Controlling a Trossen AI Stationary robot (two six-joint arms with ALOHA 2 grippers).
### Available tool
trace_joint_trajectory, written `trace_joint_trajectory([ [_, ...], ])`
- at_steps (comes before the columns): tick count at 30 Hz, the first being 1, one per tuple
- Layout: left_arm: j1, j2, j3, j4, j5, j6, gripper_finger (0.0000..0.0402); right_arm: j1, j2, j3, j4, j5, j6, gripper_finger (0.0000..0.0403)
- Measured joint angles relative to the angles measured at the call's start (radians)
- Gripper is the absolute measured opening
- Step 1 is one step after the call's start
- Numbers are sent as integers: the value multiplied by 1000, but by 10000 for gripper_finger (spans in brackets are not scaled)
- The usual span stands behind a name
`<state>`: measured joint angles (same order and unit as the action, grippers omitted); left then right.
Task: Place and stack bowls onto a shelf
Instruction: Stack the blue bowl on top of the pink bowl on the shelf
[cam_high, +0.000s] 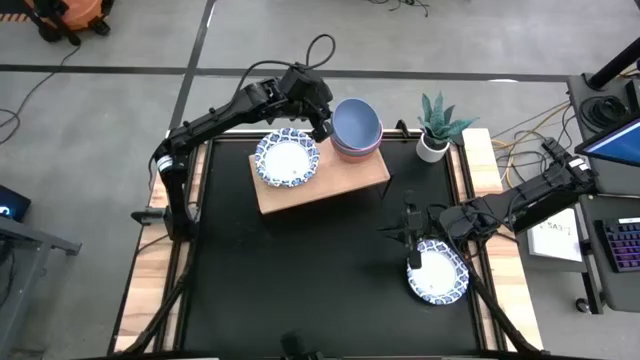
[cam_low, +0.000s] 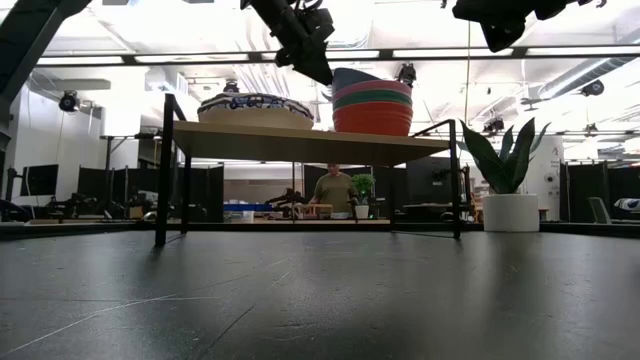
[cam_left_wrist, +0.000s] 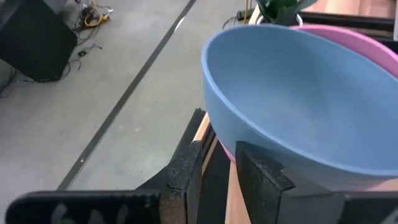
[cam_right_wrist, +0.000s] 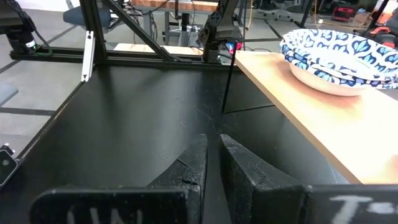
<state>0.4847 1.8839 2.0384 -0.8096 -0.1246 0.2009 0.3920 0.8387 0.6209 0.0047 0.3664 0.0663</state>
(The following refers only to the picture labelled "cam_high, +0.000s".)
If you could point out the pink ribbed plastic bowl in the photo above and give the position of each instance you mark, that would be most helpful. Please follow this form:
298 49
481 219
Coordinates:
381 134

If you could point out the black aluminium table frame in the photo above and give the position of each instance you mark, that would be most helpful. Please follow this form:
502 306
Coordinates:
501 320

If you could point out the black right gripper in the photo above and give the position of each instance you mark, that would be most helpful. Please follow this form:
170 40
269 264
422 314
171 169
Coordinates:
415 225

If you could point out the white labelled paper sheet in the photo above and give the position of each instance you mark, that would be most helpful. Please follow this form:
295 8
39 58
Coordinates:
555 245

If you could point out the green plant in white pot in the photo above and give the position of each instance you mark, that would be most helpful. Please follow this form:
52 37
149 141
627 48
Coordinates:
434 147

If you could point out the orange round shop vacuum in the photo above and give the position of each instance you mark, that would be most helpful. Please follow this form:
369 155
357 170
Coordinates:
75 12

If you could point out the blue patterned paper plate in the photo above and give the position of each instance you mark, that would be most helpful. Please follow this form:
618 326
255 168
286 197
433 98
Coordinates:
440 275
286 157

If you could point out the grey metal stand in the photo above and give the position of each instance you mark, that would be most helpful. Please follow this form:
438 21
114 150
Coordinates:
45 239

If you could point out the computer monitor with blue screen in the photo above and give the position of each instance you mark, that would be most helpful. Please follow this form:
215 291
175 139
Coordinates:
615 145

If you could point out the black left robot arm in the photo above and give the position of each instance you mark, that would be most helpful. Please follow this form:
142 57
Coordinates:
225 112

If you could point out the black diagonal pole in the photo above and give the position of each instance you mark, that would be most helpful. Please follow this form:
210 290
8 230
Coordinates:
612 65

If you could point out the black box with blue light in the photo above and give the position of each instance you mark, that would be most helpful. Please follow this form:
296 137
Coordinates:
15 202

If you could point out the black backlit keyboard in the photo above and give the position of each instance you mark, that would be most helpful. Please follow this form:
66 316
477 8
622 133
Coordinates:
622 245

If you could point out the wooden board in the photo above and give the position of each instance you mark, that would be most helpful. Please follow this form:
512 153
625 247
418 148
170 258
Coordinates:
330 185

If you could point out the black table mat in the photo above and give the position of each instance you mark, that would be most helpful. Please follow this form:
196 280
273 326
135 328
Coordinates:
300 270

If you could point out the salmon plastic bowl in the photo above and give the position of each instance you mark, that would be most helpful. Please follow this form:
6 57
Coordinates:
356 159

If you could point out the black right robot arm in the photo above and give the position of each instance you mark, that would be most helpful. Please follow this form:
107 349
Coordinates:
525 200

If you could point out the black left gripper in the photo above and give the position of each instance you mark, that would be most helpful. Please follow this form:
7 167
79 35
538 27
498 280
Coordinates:
307 92

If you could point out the grey computer cart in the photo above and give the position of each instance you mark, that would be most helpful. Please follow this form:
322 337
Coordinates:
625 295

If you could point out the blue plastic bowl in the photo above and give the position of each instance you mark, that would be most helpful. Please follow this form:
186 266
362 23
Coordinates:
355 122

